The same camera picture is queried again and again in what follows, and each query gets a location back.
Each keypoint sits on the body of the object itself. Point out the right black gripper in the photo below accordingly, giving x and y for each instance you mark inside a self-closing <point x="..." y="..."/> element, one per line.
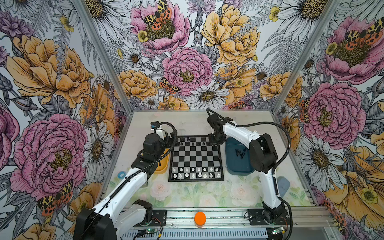
<point x="210" y="135"/>

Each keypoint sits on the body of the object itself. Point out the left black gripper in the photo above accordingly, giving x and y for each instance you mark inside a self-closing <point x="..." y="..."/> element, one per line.
<point x="170" y="144"/>

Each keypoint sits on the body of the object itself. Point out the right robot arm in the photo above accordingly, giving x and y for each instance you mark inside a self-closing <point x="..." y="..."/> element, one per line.
<point x="263" y="158"/>

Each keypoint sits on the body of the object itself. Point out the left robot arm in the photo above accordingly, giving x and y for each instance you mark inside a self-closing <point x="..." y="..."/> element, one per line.
<point x="107" y="220"/>

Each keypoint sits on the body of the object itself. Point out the yellow plastic tray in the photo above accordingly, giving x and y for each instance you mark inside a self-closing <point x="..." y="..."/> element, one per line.
<point x="163" y="165"/>

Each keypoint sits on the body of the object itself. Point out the teal plastic tray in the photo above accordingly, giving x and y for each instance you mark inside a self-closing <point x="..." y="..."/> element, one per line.
<point x="237" y="158"/>

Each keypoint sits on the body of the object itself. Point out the black white chessboard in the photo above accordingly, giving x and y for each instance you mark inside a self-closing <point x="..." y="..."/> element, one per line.
<point x="195" y="159"/>

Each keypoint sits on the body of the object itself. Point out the grey blue oval object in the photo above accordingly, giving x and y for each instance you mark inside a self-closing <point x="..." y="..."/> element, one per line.
<point x="283" y="185"/>

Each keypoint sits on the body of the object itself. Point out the orange round button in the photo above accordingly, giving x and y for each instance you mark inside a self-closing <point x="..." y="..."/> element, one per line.
<point x="200" y="219"/>

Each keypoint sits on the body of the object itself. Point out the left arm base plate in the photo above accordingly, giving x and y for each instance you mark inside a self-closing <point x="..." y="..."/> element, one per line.
<point x="159" y="218"/>

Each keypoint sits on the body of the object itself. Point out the aluminium front rail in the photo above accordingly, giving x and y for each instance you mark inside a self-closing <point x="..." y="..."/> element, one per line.
<point x="302" y="217"/>

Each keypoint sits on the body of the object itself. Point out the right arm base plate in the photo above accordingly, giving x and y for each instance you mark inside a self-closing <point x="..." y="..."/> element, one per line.
<point x="257" y="217"/>

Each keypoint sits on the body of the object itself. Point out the white vented cable duct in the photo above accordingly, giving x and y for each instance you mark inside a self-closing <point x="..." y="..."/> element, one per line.
<point x="196" y="234"/>

